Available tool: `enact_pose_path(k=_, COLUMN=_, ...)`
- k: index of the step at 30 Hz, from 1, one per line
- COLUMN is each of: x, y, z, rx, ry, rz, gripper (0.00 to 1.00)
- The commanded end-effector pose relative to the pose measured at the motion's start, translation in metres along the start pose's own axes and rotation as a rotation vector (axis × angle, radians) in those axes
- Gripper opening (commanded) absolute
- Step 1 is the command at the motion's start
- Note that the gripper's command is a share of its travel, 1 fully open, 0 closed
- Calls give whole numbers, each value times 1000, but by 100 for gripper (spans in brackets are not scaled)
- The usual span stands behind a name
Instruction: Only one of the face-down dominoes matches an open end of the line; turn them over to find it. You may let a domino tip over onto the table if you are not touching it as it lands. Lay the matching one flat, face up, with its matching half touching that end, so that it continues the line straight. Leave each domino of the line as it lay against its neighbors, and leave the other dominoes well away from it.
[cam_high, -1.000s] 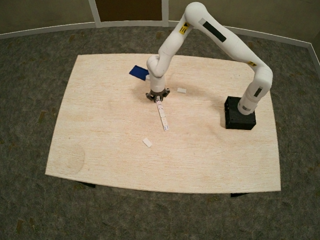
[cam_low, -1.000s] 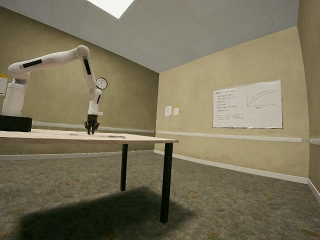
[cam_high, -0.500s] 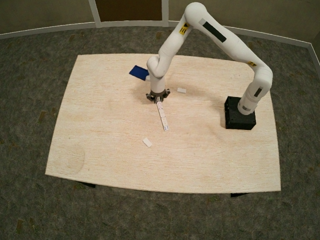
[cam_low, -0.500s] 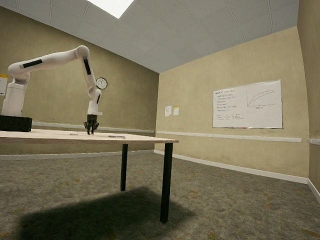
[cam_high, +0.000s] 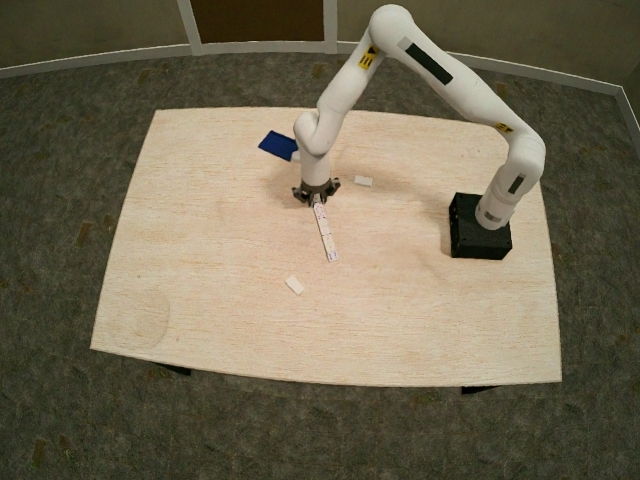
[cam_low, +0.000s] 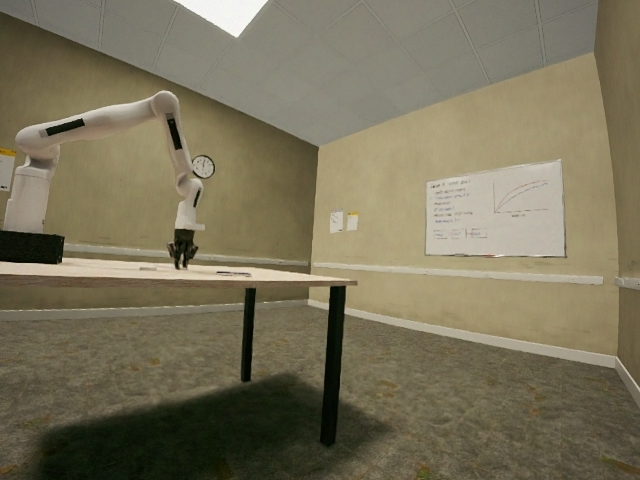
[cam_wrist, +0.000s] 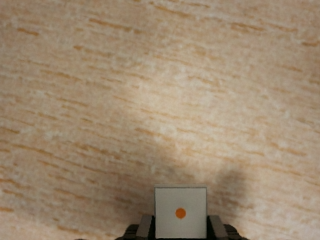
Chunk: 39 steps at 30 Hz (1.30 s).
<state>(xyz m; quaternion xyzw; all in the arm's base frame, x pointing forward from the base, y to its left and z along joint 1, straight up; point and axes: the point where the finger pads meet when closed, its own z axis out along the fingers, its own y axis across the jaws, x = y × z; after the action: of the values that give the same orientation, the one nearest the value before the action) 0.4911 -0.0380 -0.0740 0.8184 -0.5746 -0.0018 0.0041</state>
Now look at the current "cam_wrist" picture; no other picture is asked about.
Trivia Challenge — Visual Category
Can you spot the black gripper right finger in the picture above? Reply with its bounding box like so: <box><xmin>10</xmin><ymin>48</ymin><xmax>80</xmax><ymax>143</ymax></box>
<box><xmin>206</xmin><ymin>215</ymin><xmax>250</xmax><ymax>240</ymax></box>

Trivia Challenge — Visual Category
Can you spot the white domino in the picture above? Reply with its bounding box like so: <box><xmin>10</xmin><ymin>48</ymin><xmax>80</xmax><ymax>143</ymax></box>
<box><xmin>154</xmin><ymin>184</ymin><xmax>207</xmax><ymax>240</ymax></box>

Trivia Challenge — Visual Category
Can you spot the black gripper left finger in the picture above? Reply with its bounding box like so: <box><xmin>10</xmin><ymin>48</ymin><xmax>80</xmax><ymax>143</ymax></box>
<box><xmin>115</xmin><ymin>215</ymin><xmax>155</xmax><ymax>240</ymax></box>

